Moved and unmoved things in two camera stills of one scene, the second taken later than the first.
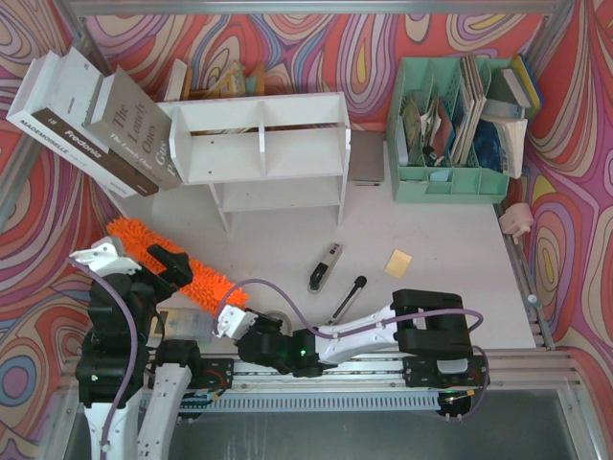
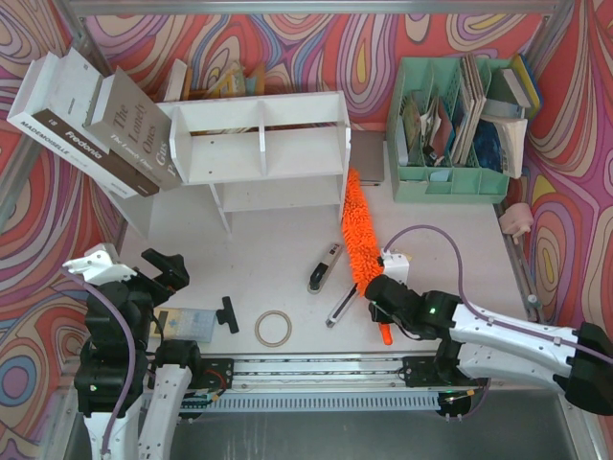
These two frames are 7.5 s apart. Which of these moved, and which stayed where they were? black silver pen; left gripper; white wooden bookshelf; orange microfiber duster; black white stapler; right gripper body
Moved: orange microfiber duster; right gripper body
Stayed: left gripper; black silver pen; black white stapler; white wooden bookshelf
